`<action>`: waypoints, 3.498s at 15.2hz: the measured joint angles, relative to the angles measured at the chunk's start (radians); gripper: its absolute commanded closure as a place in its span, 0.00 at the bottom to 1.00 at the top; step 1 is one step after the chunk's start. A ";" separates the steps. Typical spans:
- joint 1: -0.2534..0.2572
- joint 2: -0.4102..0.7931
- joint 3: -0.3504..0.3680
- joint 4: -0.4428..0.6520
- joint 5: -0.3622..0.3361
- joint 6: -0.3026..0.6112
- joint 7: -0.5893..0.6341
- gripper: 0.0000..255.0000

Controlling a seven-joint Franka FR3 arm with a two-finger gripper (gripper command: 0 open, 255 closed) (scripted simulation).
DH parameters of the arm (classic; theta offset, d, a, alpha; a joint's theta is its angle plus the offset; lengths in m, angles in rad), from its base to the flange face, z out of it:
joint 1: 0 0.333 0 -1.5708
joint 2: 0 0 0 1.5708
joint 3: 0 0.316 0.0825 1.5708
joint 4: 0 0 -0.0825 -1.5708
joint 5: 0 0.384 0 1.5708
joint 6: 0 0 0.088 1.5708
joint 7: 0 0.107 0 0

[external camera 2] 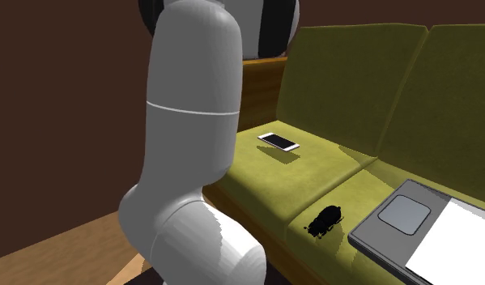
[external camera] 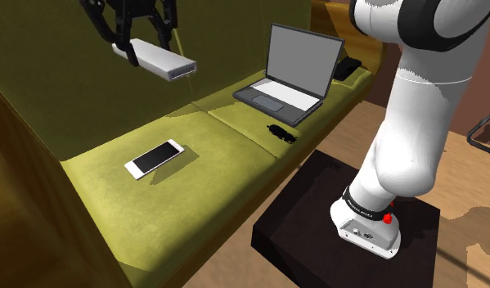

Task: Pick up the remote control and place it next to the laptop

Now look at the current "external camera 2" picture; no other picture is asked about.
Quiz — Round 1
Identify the white smartphone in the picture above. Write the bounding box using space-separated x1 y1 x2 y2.
257 132 300 152

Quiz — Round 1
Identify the black beetle figure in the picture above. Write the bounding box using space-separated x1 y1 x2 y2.
304 204 344 240

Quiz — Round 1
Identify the olive green sofa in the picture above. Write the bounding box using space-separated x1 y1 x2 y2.
202 23 485 285

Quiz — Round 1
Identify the grey laptop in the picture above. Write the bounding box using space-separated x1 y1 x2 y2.
347 178 485 285

